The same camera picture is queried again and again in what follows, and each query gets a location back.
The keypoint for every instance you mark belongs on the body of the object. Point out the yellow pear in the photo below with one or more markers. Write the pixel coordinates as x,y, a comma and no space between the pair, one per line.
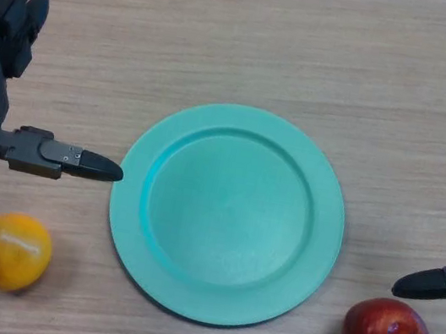
9,251

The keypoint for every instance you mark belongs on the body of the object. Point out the green round plate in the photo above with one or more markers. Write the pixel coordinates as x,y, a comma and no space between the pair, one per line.
227,215

